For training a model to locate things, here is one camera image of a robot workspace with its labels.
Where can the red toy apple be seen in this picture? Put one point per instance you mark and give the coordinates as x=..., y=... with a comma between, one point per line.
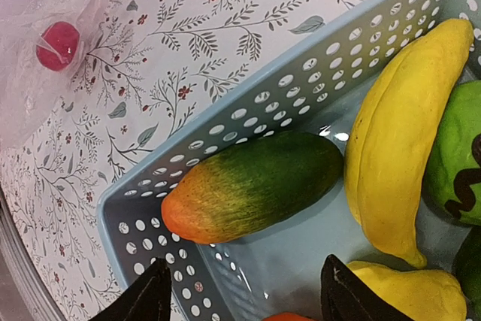
x=63, y=39

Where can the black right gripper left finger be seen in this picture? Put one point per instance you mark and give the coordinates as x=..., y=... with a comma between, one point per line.
x=147, y=299

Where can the light blue plastic basket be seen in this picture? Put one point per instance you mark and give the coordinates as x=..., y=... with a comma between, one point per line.
x=317, y=86

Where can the green toy bell pepper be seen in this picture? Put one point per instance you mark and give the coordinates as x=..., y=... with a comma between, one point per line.
x=466, y=265

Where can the orange toy orange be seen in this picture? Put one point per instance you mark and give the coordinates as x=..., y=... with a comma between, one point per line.
x=287, y=316

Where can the green toy watermelon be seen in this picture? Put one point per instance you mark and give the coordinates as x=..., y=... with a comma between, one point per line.
x=452, y=176

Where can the yellow toy bell pepper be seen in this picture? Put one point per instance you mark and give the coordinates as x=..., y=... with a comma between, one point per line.
x=420, y=294

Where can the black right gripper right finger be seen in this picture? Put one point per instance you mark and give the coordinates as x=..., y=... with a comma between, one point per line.
x=343, y=296

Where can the floral patterned table mat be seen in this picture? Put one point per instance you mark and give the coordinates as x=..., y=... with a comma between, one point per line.
x=155, y=66

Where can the clear zip top bag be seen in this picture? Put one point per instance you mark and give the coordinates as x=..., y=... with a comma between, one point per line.
x=28, y=89

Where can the yellow toy banana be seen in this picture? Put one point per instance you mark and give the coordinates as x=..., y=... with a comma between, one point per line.
x=393, y=133

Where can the green orange toy mango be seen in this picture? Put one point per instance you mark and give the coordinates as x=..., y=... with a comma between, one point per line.
x=248, y=187

